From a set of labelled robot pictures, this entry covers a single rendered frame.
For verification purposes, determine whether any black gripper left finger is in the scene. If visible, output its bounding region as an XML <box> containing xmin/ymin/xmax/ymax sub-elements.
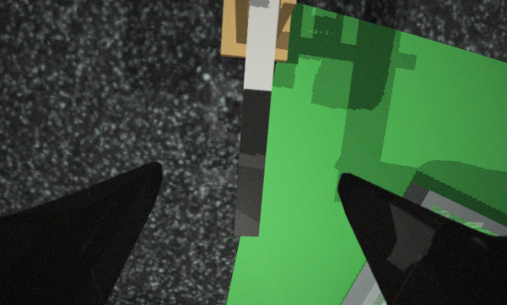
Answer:
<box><xmin>0</xmin><ymin>162</ymin><xmax>163</xmax><ymax>305</ymax></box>

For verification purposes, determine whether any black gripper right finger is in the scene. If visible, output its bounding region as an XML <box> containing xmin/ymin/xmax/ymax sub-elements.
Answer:
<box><xmin>337</xmin><ymin>173</ymin><xmax>507</xmax><ymax>305</ymax></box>

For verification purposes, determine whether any green flat mat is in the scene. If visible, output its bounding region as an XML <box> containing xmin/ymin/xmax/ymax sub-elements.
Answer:
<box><xmin>227</xmin><ymin>3</ymin><xmax>507</xmax><ymax>305</ymax></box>

